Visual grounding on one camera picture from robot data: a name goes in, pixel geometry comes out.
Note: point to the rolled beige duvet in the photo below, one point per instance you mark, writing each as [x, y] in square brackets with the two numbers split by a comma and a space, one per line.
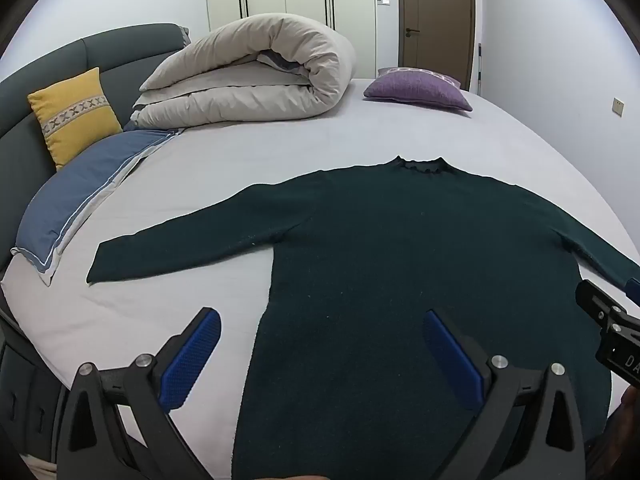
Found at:
[250, 75]

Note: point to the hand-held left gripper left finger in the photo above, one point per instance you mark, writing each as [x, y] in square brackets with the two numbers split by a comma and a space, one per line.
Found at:
[192, 360]

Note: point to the wall socket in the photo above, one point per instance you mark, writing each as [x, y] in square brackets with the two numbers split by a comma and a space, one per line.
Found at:
[618, 105]

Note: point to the dark green sweater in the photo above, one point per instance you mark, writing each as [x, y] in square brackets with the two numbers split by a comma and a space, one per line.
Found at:
[400, 270]

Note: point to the yellow pillow with embroidered band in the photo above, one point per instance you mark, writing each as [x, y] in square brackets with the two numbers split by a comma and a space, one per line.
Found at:
[75, 115]

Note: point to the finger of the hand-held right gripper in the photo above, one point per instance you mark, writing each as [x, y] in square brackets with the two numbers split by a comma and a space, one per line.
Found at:
[633, 289]
[597, 302]

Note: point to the thin white pole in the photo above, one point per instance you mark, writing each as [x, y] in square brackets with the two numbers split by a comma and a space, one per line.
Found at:
[480, 67]

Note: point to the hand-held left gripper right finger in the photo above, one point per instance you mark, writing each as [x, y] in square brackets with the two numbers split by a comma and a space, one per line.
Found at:
[452, 360]

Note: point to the brown door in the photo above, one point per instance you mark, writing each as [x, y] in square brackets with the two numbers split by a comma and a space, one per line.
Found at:
[435, 15]

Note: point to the purple pillow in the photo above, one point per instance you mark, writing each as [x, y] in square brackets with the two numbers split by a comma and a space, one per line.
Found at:
[417, 91]

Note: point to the blue pillow with white trim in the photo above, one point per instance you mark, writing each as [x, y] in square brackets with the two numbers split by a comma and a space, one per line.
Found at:
[80, 195]

